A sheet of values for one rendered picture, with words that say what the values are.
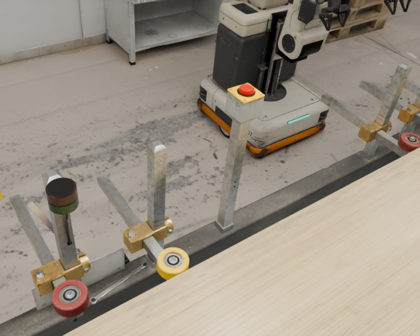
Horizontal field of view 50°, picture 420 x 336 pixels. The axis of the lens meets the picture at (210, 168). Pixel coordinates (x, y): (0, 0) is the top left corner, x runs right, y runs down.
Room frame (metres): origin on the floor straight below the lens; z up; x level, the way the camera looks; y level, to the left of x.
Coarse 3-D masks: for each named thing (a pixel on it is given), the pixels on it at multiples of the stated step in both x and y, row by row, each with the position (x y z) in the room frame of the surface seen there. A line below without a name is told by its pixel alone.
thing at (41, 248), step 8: (16, 200) 0.85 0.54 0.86; (16, 208) 0.82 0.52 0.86; (24, 208) 0.83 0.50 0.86; (24, 216) 0.80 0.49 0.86; (24, 224) 0.77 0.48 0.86; (32, 224) 0.78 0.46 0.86; (32, 232) 0.75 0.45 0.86; (32, 240) 0.72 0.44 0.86; (40, 240) 0.73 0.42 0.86; (40, 248) 0.70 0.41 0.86; (48, 248) 0.70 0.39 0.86; (40, 256) 0.68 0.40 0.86; (48, 256) 0.68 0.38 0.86; (56, 280) 0.61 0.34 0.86; (64, 280) 0.62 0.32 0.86; (72, 320) 0.53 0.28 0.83
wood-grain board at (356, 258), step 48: (336, 192) 1.00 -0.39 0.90; (384, 192) 1.03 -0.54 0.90; (288, 240) 0.79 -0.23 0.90; (336, 240) 0.81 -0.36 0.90; (384, 240) 0.83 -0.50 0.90; (192, 288) 0.61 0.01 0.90; (240, 288) 0.63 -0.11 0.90; (288, 288) 0.64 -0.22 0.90; (336, 288) 0.66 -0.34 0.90; (384, 288) 0.68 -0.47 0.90
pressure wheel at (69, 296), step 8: (72, 280) 0.59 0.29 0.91; (56, 288) 0.56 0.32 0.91; (64, 288) 0.57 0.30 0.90; (72, 288) 0.57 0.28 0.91; (80, 288) 0.57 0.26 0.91; (56, 296) 0.54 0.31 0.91; (64, 296) 0.55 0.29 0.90; (72, 296) 0.55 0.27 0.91; (80, 296) 0.55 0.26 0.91; (88, 296) 0.56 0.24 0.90; (56, 304) 0.52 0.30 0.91; (64, 304) 0.53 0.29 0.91; (72, 304) 0.53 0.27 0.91; (80, 304) 0.53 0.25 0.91; (56, 312) 0.52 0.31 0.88; (64, 312) 0.51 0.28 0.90; (72, 312) 0.52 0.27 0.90; (80, 312) 0.53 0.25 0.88
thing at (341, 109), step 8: (328, 96) 1.63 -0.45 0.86; (328, 104) 1.60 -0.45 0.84; (336, 104) 1.57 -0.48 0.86; (344, 112) 1.53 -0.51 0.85; (352, 112) 1.53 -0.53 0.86; (352, 120) 1.50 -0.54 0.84; (360, 120) 1.48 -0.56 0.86; (360, 128) 1.47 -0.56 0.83; (376, 136) 1.41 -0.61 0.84; (384, 136) 1.39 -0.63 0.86; (384, 144) 1.38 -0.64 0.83; (392, 144) 1.35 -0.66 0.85; (400, 152) 1.32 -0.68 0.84
